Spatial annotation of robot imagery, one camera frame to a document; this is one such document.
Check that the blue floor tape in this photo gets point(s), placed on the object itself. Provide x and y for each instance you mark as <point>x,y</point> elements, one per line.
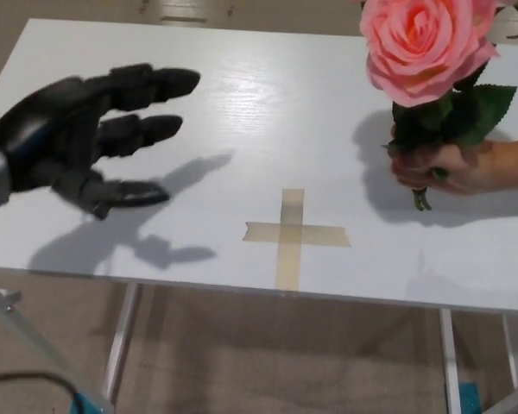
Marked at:
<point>469,399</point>
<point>86,401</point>

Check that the grey metal frame bar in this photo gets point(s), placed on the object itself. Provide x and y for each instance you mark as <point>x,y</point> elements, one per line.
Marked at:
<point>516,399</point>
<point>30,340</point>

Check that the thick white table leg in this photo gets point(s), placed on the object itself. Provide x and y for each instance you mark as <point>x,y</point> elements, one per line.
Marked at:
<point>450,366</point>

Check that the slanted white table leg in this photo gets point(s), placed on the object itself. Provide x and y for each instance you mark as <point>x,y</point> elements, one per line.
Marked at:
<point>121,336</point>

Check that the thin white table leg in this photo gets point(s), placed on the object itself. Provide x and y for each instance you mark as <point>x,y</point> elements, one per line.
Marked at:
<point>511,353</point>

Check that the person's bare hand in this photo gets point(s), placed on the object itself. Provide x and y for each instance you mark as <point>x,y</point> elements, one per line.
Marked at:
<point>466,172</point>

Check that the pink artificial rose bouquet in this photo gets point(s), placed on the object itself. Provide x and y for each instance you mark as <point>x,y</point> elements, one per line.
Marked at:
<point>418,43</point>

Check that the long beige tape strip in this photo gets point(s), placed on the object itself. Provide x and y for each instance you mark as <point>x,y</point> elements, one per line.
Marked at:
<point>290,263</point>

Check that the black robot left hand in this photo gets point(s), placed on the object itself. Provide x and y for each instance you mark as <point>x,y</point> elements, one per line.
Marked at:
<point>60,129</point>

